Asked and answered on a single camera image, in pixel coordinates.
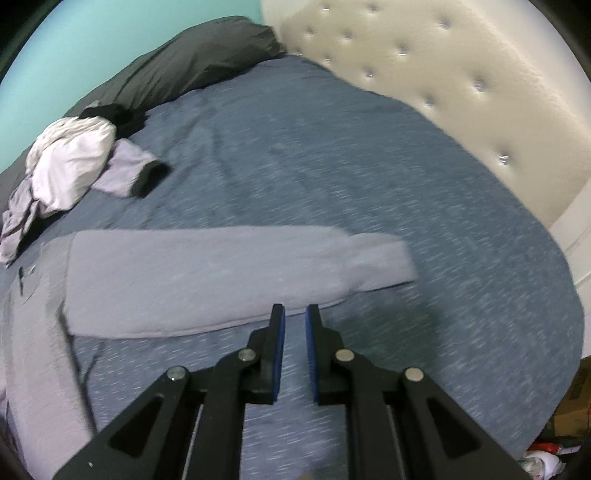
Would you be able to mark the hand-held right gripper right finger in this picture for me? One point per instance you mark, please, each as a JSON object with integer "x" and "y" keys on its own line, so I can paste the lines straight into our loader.
{"x": 313, "y": 355}

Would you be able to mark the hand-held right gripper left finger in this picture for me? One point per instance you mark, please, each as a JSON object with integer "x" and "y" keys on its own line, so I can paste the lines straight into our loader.
{"x": 277, "y": 355}

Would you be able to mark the grey knit sweater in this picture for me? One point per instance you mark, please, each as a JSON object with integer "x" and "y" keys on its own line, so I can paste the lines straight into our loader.
{"x": 184, "y": 277}

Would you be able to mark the light grey jacket black cuffs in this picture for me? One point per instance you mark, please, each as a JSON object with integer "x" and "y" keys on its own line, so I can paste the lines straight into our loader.
{"x": 127, "y": 168}

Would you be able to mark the cardboard box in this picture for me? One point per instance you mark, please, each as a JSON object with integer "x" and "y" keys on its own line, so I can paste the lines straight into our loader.
{"x": 575, "y": 401}

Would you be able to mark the black garment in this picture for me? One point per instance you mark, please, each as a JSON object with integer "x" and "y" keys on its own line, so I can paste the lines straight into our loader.
{"x": 120, "y": 120}

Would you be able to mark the white garment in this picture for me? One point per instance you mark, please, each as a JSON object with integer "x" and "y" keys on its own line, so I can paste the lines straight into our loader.
{"x": 69, "y": 161}

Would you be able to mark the dark grey long pillow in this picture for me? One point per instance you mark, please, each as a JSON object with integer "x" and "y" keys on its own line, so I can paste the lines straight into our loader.
{"x": 184, "y": 60}

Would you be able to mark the cream tufted headboard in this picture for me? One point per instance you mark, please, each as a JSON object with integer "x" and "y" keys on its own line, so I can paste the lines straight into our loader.
{"x": 438, "y": 69}

